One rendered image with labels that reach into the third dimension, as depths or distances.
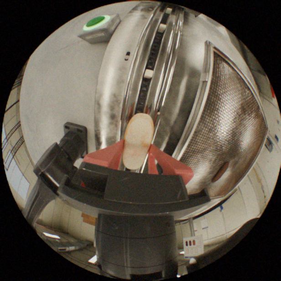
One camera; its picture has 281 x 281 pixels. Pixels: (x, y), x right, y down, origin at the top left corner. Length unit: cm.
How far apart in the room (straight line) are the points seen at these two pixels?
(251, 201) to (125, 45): 373
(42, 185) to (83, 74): 27
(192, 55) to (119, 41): 17
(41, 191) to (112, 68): 28
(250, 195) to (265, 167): 96
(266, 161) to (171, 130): 364
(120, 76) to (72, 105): 16
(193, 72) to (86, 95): 27
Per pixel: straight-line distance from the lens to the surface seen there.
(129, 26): 23
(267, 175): 377
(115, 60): 18
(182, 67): 24
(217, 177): 34
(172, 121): 24
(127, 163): 15
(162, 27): 23
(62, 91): 31
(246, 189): 356
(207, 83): 17
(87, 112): 25
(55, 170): 19
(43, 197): 25
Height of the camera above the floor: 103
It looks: 57 degrees down
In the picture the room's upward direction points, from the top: 176 degrees clockwise
